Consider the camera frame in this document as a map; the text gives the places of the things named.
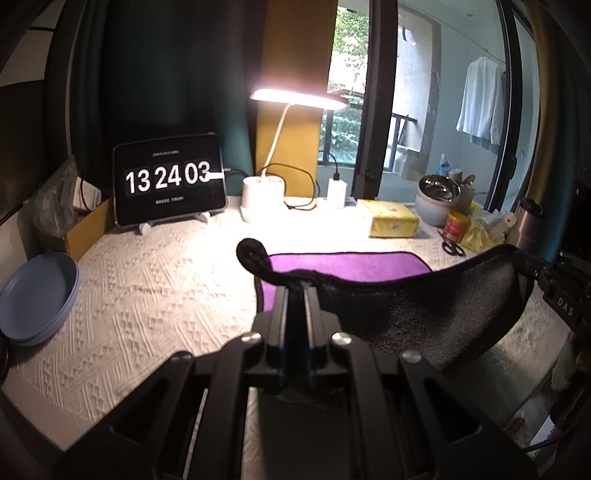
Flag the white desk lamp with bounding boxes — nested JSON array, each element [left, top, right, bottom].
[[239, 88, 350, 222]]

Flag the red yellow can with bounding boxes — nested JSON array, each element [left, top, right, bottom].
[[442, 210, 469, 244]]

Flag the white bowl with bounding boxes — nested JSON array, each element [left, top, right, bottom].
[[415, 191, 458, 227]]

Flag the stainless steel bowl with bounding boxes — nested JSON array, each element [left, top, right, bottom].
[[418, 174, 460, 204]]

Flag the white charger adapter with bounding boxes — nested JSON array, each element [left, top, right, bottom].
[[327, 178, 348, 209]]

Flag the purple and grey towel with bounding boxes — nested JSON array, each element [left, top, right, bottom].
[[236, 238, 534, 370]]

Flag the yellow tissue pack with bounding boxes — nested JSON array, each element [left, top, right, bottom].
[[356, 199, 420, 239]]

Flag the mustard yellow curtain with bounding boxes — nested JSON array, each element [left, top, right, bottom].
[[256, 1, 338, 198]]

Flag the white perforated basket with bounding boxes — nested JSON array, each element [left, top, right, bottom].
[[448, 169, 476, 216]]

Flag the cardboard box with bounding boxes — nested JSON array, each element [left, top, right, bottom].
[[63, 199, 114, 261]]

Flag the white hanging shirt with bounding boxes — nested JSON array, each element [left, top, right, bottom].
[[456, 57, 504, 153]]

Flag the yellow plastic bag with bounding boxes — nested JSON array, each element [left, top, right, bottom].
[[460, 209, 503, 254]]

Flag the white textured tablecloth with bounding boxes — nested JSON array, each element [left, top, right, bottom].
[[2, 197, 569, 479]]

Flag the black lamp cable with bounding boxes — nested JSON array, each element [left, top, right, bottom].
[[260, 150, 341, 212]]

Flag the stainless steel tumbler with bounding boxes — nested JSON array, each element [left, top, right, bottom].
[[507, 198, 543, 250]]

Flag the black scissors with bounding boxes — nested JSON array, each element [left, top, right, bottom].
[[439, 230, 466, 257]]

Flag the clear plastic bag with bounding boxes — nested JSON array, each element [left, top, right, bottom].
[[32, 155, 103, 238]]

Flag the dark green curtain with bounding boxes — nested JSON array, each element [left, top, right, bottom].
[[70, 1, 266, 195]]

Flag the tablet showing clock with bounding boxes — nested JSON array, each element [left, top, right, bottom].
[[113, 133, 228, 227]]

